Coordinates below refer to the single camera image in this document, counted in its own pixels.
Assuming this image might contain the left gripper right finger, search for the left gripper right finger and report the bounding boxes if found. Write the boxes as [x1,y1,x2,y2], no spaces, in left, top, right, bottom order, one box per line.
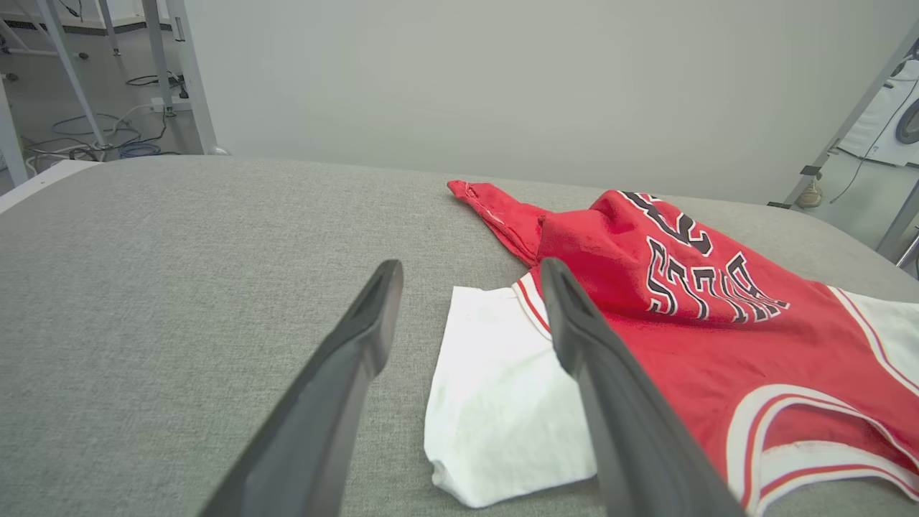
[540,257,747,517]

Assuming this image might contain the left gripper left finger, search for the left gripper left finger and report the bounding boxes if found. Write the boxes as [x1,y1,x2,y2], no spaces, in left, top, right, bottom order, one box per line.
[201,260,404,517]

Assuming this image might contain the red and white jersey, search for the red and white jersey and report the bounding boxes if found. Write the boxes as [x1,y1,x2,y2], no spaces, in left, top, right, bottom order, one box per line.
[424,180,919,517]

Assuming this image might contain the grey fabric padded surface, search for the grey fabric padded surface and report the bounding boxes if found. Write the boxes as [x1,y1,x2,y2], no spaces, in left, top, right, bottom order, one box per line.
[0,154,919,517]

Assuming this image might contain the grey metal partition leg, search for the grey metal partition leg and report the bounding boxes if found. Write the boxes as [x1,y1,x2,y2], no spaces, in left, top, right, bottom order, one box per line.
[165,0,229,156]
[767,22,919,210]

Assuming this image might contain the white partition panel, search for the white partition panel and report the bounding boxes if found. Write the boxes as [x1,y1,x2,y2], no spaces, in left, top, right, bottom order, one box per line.
[183,0,919,205]

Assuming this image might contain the white washing machine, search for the white washing machine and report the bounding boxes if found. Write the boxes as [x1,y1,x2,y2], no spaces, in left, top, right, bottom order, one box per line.
[836,57,919,167]

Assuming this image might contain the white metal table leg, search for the white metal table leg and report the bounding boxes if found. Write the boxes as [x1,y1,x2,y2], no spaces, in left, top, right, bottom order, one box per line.
[140,0,177,116]
[34,0,110,149]
[0,78,29,189]

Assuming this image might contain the black hanging cable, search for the black hanging cable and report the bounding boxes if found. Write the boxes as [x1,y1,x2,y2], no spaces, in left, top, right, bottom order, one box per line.
[829,75,919,205]

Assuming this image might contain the white floor cable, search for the white floor cable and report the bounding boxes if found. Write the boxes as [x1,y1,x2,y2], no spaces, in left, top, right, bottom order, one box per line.
[25,104,155,174]

